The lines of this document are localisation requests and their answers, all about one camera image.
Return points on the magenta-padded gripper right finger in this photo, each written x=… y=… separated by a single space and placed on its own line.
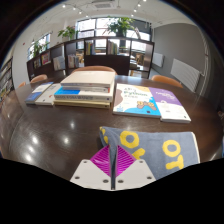
x=131 y=173

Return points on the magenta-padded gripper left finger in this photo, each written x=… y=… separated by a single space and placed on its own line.
x=96 y=173

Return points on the grey towel with yellow letters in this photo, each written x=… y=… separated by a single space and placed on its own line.
x=156 y=150

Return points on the yellowish flat book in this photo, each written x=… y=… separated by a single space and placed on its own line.
x=81 y=104

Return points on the colourful illustrated book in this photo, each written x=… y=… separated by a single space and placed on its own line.
x=136 y=100

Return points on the white-cover thin book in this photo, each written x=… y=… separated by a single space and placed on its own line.
x=48 y=96

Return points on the large cream-cover book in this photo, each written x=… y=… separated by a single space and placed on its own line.
x=88 y=79

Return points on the orange chair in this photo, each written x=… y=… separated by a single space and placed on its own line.
x=39 y=78
x=22 y=84
x=93 y=69
x=166 y=80

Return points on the dark open shelf unit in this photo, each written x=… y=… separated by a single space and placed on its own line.
x=106 y=63

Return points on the large white radiator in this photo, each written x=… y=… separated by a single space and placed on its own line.
x=185 y=74

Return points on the small white radiator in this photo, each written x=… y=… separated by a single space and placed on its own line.
x=158 y=60

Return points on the small potted plant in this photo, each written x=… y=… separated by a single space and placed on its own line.
x=37 y=48

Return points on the medium potted plant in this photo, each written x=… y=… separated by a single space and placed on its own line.
x=67 y=32

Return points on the large potted plant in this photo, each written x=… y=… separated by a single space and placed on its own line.
x=120 y=26

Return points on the ceiling spot lights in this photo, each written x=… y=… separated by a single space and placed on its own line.
x=80 y=11

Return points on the ceiling air conditioner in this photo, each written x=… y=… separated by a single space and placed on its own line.
x=102 y=4

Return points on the tall wall bookshelf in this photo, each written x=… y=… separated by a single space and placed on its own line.
x=6 y=80

